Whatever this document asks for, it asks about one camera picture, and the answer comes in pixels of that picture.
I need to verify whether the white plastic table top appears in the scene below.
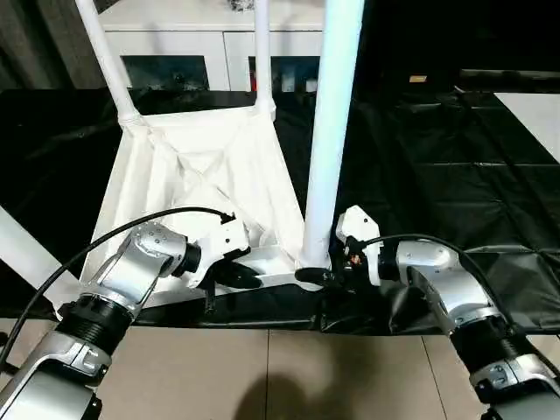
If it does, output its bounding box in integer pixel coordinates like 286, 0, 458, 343
54, 107, 339, 321

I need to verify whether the black mat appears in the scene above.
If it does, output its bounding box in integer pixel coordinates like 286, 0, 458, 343
0, 87, 560, 338

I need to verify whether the white flat board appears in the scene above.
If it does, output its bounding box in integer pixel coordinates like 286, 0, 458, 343
493, 91, 560, 159

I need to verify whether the black stand leg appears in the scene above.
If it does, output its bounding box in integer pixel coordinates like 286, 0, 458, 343
0, 332, 19, 374

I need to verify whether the white cabinet with glass doors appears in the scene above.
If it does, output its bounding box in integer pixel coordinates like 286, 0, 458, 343
98, 0, 334, 94

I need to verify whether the grey curtain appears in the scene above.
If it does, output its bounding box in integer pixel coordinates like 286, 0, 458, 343
0, 0, 107, 92

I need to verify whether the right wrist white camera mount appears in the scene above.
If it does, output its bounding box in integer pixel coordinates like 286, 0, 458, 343
334, 205, 382, 289

